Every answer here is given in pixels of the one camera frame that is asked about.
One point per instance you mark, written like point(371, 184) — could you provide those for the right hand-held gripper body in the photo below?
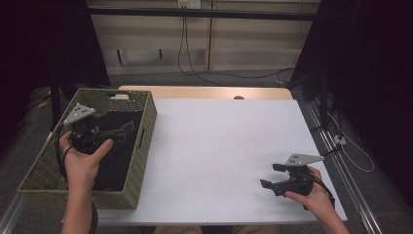
point(297, 182)

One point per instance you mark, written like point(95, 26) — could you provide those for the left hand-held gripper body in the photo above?
point(86, 136)

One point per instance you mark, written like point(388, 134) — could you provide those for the black t-shirt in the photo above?
point(120, 162)

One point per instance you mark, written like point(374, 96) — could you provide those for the green woven basket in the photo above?
point(42, 175)

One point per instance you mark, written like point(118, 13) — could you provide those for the person's right hand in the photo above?
point(316, 198)

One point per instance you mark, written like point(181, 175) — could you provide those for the person's left hand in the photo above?
point(81, 165)

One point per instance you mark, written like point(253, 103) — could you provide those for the small yellow object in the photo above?
point(44, 103)

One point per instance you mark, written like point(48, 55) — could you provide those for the white power plug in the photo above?
point(340, 140)

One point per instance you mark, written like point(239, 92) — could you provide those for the white table mat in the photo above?
point(211, 156)

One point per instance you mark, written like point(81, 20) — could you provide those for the black metal stand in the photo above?
point(323, 104)

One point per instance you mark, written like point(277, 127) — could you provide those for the dark table grommet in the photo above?
point(238, 97)

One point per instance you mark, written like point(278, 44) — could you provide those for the black curtain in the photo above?
point(373, 65)
point(32, 48)

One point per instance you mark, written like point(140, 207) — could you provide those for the aluminium floor rail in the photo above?
point(354, 201)
point(11, 214)

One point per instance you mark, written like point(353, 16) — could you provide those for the white wall socket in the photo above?
point(189, 4)

